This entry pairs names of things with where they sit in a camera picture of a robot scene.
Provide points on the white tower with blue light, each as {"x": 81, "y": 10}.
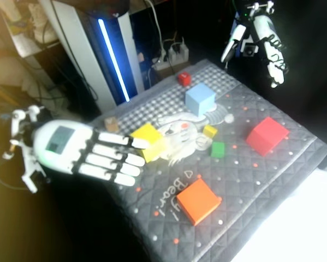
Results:
{"x": 84, "y": 54}

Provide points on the small wooden cube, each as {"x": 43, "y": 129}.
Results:
{"x": 111, "y": 125}

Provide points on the large red cube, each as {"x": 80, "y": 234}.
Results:
{"x": 267, "y": 136}

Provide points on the small green cube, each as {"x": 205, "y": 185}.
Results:
{"x": 217, "y": 149}

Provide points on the large yellow cube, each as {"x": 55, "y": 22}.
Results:
{"x": 152, "y": 136}

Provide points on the cluttered white shelf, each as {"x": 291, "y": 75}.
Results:
{"x": 24, "y": 41}

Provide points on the grey quilt with bear print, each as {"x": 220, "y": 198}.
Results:
{"x": 234, "y": 177}

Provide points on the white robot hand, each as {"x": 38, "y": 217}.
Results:
{"x": 59, "y": 142}
{"x": 265, "y": 27}

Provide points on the light blue cube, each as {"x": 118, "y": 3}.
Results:
{"x": 200, "y": 99}

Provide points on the large orange cube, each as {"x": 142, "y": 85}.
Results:
{"x": 197, "y": 202}

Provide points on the small red cube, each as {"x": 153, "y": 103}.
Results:
{"x": 184, "y": 79}

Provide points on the small yellow cube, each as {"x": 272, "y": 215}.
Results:
{"x": 210, "y": 131}

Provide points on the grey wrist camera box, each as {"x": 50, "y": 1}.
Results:
{"x": 250, "y": 49}

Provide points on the white power strip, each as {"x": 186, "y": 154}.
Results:
{"x": 177, "y": 53}

